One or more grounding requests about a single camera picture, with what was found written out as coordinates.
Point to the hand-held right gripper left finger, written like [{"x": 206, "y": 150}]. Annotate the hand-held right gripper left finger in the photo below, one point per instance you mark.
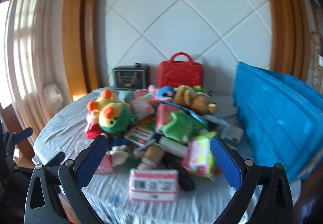
[{"x": 92, "y": 161}]

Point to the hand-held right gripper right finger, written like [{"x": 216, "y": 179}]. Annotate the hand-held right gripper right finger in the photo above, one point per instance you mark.
[{"x": 225, "y": 161}]

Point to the pink striped tissue packet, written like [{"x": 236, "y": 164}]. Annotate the pink striped tissue packet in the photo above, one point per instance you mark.
[{"x": 152, "y": 185}]

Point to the grey cloth-covered desktop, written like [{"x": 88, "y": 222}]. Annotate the grey cloth-covered desktop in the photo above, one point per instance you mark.
[{"x": 63, "y": 133}]

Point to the small pink box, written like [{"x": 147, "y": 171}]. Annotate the small pink box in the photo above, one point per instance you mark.
[{"x": 106, "y": 166}]

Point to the pink yellow snack packet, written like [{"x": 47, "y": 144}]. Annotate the pink yellow snack packet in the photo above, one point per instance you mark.
[{"x": 199, "y": 156}]

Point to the small white plush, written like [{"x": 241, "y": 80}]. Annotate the small white plush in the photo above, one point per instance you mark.
[{"x": 118, "y": 154}]

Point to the yellow duck plush green outfit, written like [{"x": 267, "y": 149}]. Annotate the yellow duck plush green outfit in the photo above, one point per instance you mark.
[{"x": 113, "y": 118}]

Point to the green yellow medicine box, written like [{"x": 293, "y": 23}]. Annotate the green yellow medicine box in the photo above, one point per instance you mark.
[{"x": 141, "y": 133}]

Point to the green plush toy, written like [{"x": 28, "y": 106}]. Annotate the green plush toy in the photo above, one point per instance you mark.
[{"x": 181, "y": 125}]

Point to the brown medicine bottle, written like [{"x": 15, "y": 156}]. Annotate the brown medicine bottle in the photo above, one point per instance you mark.
[{"x": 152, "y": 154}]

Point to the blue foam board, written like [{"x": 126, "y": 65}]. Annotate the blue foam board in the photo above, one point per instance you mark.
[{"x": 272, "y": 113}]

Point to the brown teddy bear plush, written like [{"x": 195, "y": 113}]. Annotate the brown teddy bear plush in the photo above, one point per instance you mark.
[{"x": 194, "y": 100}]

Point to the white pink pad packet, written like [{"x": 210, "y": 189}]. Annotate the white pink pad packet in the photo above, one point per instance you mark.
[{"x": 142, "y": 108}]

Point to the teal and pink plush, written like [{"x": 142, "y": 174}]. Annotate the teal and pink plush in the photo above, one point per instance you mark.
[{"x": 126, "y": 95}]

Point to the pink rectangular box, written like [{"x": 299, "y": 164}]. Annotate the pink rectangular box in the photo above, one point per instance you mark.
[{"x": 164, "y": 118}]

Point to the green frog plush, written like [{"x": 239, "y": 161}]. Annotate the green frog plush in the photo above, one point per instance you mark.
[{"x": 201, "y": 89}]

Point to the white plastic bag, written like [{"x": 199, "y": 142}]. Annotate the white plastic bag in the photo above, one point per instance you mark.
[{"x": 53, "y": 94}]

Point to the black stand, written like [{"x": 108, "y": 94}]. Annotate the black stand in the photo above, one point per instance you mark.
[{"x": 10, "y": 153}]

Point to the black gift bag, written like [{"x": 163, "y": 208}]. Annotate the black gift bag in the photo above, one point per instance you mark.
[{"x": 130, "y": 76}]

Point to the red plastic carry case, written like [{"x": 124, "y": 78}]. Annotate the red plastic carry case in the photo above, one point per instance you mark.
[{"x": 180, "y": 72}]

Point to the white curtain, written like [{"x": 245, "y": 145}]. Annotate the white curtain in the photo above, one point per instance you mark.
[{"x": 27, "y": 50}]

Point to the wooden door frame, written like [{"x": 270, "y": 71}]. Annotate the wooden door frame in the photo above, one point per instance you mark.
[
  {"x": 80, "y": 25},
  {"x": 285, "y": 12}
]

